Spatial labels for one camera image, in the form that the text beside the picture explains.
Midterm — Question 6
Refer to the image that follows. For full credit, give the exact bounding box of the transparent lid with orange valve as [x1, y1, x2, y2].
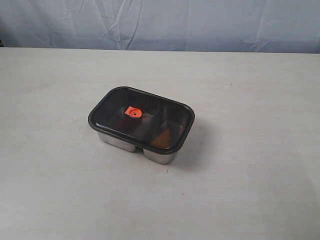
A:
[87, 86, 196, 154]

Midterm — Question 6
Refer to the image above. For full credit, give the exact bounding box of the yellow toy cheese wedge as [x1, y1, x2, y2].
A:
[149, 129, 171, 149]

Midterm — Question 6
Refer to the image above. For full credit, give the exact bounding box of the stainless steel lunch box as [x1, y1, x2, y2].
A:
[87, 86, 196, 165]

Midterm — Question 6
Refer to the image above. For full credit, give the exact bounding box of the grey backdrop cloth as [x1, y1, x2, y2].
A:
[0, 0, 320, 54]

